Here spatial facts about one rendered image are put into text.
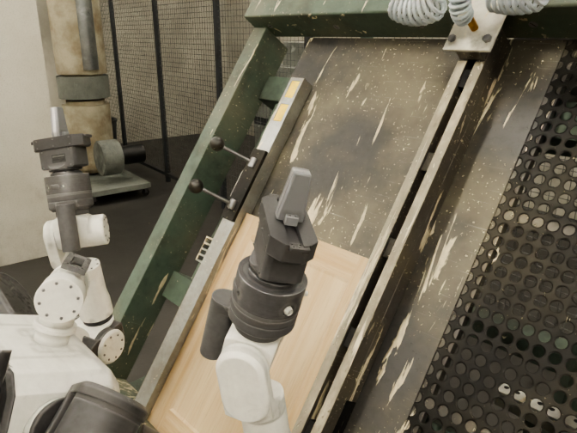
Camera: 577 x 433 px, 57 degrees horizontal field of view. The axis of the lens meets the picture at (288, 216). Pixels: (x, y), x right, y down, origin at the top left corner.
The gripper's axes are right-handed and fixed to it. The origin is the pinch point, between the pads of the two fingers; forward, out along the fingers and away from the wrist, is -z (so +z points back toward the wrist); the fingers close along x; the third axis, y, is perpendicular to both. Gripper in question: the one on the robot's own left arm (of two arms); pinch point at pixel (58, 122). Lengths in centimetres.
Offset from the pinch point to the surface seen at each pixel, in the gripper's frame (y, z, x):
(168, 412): -14, 69, 7
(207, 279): -26, 40, 16
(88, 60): -435, -137, -282
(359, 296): -3, 41, 57
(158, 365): -20, 59, 3
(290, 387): -6, 60, 41
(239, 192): -33.1, 19.5, 25.1
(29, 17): -253, -124, -204
